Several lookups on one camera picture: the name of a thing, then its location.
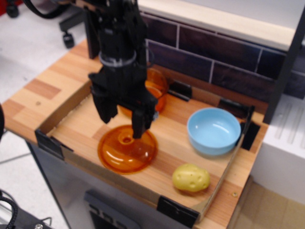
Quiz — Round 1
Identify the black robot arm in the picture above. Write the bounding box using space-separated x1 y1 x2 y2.
83 0 157 139

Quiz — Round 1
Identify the light blue bowl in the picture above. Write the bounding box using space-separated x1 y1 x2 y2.
187 108 241 156

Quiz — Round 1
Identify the orange transparent pot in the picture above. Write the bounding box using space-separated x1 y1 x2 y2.
118 68 170 119

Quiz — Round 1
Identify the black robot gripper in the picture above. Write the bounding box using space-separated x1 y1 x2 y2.
89 60 157 139

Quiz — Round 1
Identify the white ribbed drainer block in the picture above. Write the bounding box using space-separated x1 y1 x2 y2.
251 94 305 204

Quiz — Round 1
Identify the black braided cable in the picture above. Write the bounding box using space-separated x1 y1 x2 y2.
0 188 53 229

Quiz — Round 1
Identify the black office chair base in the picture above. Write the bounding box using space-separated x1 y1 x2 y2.
59 10 84 49

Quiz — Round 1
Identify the orange transparent pot lid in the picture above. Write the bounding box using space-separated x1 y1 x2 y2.
98 125 158 174

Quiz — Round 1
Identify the dark right vertical post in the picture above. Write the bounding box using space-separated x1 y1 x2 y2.
263 9 305 124

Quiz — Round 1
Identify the black left vertical post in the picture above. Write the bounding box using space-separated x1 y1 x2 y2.
84 9 100 59

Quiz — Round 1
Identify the black caster wheel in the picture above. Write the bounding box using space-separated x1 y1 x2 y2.
6 0 19 19

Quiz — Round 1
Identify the cardboard fence with black tape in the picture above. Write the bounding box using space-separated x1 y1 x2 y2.
36 81 268 229

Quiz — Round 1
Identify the grey control panel with buttons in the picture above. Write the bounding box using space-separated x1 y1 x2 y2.
83 189 141 229

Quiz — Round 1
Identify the yellow toy potato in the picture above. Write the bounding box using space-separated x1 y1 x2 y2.
172 164 211 192

